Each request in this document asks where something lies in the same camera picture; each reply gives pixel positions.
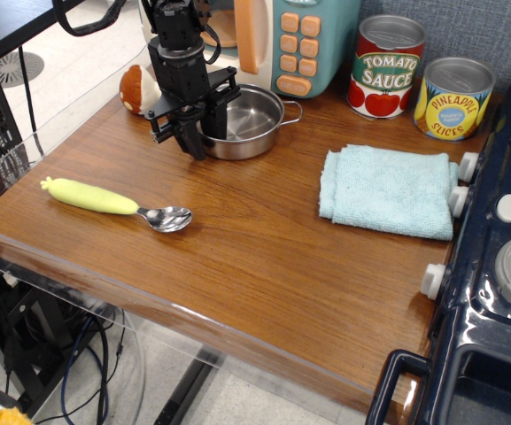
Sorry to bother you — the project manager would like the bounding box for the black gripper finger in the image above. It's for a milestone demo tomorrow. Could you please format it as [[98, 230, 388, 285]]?
[[174, 120, 206, 160], [201, 94, 228, 139]]

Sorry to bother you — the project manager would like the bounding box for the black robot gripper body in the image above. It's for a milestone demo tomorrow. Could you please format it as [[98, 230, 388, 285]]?
[[145, 42, 240, 143]]

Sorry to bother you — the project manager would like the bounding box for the stainless steel pot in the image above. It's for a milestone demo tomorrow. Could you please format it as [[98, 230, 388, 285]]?
[[200, 84, 304, 160]]

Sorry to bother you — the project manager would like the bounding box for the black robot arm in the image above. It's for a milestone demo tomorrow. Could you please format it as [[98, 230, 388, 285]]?
[[142, 1, 240, 160]]

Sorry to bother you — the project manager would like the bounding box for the teal toy microwave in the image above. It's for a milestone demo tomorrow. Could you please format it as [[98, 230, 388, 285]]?
[[207, 0, 361, 98]]

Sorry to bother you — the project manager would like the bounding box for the brown plush mushroom toy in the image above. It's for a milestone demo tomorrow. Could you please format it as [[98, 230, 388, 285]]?
[[120, 65, 161, 115]]

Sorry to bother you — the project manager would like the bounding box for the tomato sauce can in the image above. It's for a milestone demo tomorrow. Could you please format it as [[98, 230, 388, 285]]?
[[347, 14, 427, 119]]

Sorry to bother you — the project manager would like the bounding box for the light blue folded cloth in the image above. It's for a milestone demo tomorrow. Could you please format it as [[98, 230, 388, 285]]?
[[319, 144, 459, 241]]

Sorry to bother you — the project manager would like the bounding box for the pineapple slices can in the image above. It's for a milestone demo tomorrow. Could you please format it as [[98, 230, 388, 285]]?
[[414, 57, 496, 142]]

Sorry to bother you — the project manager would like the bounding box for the white stove knob middle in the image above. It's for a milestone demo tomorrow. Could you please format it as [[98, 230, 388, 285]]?
[[448, 186, 469, 219]]

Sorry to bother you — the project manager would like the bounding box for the white stove knob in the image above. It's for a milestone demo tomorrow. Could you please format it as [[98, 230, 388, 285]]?
[[448, 186, 469, 219], [458, 152, 479, 183], [421, 264, 446, 300]]

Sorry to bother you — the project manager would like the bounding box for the white stove knob top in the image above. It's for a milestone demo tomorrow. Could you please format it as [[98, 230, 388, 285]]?
[[458, 152, 479, 183]]

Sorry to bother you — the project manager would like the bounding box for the white stove knob bottom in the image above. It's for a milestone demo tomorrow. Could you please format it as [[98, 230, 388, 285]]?
[[421, 264, 446, 300]]

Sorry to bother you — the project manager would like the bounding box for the black table leg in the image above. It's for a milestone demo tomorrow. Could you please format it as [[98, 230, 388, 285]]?
[[153, 359, 213, 425]]

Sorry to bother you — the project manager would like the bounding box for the dark blue toy stove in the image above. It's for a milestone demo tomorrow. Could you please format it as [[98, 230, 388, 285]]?
[[367, 84, 511, 424]]

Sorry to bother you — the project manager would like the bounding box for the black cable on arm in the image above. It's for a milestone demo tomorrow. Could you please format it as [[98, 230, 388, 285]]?
[[50, 0, 223, 66]]

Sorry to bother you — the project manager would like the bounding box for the spoon with green handle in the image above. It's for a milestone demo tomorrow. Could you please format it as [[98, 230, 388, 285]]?
[[40, 177, 193, 233]]

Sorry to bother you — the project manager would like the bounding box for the blue cable under table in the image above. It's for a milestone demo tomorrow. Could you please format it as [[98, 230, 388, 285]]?
[[61, 316, 110, 425]]

